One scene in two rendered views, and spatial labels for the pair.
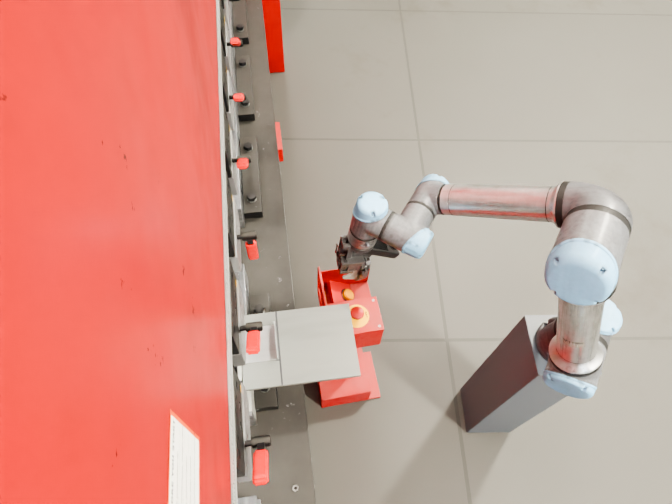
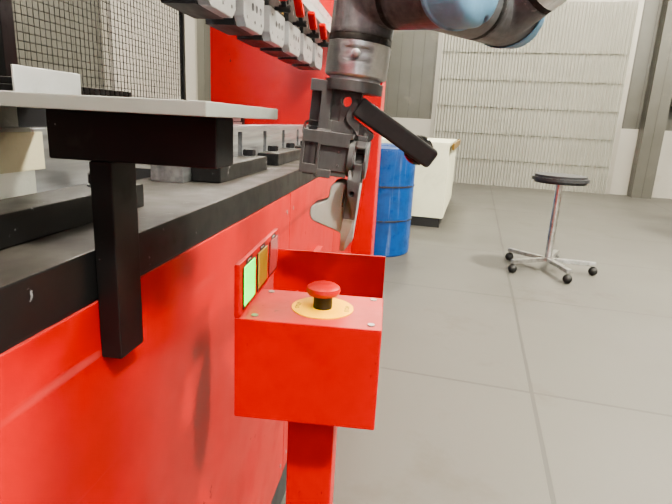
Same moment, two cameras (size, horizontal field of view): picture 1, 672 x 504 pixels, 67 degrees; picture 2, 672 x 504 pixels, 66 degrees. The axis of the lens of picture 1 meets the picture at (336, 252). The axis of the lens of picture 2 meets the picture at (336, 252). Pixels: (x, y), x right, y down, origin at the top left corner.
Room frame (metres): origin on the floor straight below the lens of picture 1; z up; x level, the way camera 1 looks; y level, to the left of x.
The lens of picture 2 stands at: (0.06, -0.26, 0.99)
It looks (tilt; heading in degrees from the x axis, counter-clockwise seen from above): 14 degrees down; 19
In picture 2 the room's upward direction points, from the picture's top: 3 degrees clockwise
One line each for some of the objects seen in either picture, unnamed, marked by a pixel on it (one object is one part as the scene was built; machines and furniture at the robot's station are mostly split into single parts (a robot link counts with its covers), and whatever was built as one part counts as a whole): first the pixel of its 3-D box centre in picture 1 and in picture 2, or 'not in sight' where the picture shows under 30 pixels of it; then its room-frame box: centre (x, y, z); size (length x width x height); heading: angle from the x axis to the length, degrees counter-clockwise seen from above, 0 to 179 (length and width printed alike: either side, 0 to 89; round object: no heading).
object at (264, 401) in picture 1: (262, 349); (42, 213); (0.43, 0.17, 0.89); 0.30 x 0.05 x 0.03; 11
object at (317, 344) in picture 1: (298, 345); (97, 104); (0.41, 0.07, 1.00); 0.26 x 0.18 x 0.01; 101
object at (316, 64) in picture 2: not in sight; (307, 44); (1.93, 0.52, 1.26); 0.15 x 0.09 x 0.17; 11
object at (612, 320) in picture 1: (588, 322); not in sight; (0.54, -0.65, 0.94); 0.13 x 0.12 x 0.14; 153
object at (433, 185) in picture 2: not in sight; (359, 171); (6.03, 1.51, 0.42); 2.22 x 1.82 x 0.83; 94
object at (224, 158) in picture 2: not in sight; (146, 239); (0.42, 0.03, 0.88); 0.14 x 0.04 x 0.22; 101
